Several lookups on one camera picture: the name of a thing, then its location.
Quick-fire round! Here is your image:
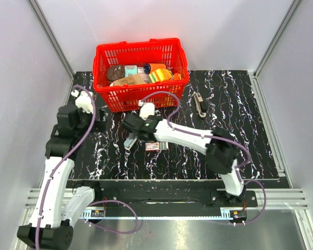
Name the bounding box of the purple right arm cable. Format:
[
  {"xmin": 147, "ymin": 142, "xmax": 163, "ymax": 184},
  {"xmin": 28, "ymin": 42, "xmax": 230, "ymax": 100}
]
[{"xmin": 140, "ymin": 91, "xmax": 267, "ymax": 227}]

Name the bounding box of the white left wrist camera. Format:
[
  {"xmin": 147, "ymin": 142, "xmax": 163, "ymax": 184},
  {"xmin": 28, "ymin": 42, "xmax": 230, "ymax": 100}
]
[{"xmin": 71, "ymin": 90, "xmax": 95, "ymax": 114}]

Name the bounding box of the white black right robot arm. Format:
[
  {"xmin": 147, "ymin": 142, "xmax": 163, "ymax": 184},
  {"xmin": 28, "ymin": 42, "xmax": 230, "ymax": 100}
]
[{"xmin": 122, "ymin": 114, "xmax": 246, "ymax": 206}]

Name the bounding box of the red plastic shopping basket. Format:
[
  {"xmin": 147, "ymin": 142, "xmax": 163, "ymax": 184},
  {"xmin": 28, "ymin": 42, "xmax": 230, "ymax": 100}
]
[{"xmin": 92, "ymin": 38, "xmax": 190, "ymax": 113}]

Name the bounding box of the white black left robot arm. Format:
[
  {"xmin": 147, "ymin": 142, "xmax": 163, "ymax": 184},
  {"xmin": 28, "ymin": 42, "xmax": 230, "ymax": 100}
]
[{"xmin": 17, "ymin": 104, "xmax": 106, "ymax": 249}]

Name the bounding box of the red white staple box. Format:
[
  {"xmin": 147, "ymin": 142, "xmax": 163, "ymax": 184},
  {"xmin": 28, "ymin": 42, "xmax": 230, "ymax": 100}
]
[{"xmin": 145, "ymin": 142, "xmax": 168, "ymax": 151}]

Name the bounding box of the teal card box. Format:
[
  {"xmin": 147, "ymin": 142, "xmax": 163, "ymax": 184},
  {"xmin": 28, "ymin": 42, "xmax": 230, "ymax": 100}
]
[{"xmin": 124, "ymin": 65, "xmax": 138, "ymax": 77}]

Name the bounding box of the yellow green striped box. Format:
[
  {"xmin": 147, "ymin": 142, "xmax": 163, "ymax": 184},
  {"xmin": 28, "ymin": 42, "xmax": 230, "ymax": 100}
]
[{"xmin": 148, "ymin": 69, "xmax": 173, "ymax": 83}]

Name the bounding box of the brown round cookie pack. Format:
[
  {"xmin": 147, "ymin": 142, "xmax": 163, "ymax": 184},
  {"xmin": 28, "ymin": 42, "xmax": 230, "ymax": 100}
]
[{"xmin": 106, "ymin": 65, "xmax": 125, "ymax": 82}]

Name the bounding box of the aluminium ruler rail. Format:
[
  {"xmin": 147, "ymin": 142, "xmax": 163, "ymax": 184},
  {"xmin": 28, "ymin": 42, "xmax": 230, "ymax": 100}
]
[{"xmin": 80, "ymin": 204, "xmax": 242, "ymax": 220}]

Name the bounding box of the orange blue cylinder can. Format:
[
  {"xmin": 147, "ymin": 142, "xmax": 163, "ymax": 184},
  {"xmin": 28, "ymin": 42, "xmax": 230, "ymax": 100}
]
[{"xmin": 143, "ymin": 63, "xmax": 167, "ymax": 74}]

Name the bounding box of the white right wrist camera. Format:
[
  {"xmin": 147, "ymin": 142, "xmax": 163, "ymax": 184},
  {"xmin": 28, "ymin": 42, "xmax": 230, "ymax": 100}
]
[{"xmin": 138, "ymin": 101, "xmax": 155, "ymax": 120}]

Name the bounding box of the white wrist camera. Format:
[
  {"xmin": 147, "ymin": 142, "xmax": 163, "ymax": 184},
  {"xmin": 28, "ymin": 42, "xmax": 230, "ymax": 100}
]
[
  {"xmin": 71, "ymin": 90, "xmax": 95, "ymax": 114},
  {"xmin": 138, "ymin": 101, "xmax": 155, "ymax": 120}
]

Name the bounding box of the orange snack packet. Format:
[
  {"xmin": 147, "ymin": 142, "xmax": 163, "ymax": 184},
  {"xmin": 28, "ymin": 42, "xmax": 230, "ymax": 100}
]
[{"xmin": 170, "ymin": 73, "xmax": 182, "ymax": 81}]

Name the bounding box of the white silver staple remover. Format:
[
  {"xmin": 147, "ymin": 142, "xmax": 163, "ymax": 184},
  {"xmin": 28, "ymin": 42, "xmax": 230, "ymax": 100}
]
[{"xmin": 124, "ymin": 137, "xmax": 137, "ymax": 150}]

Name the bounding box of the brown cardboard box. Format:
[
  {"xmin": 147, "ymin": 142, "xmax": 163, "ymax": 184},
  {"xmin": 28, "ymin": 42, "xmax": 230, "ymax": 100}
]
[{"xmin": 110, "ymin": 74, "xmax": 145, "ymax": 86}]

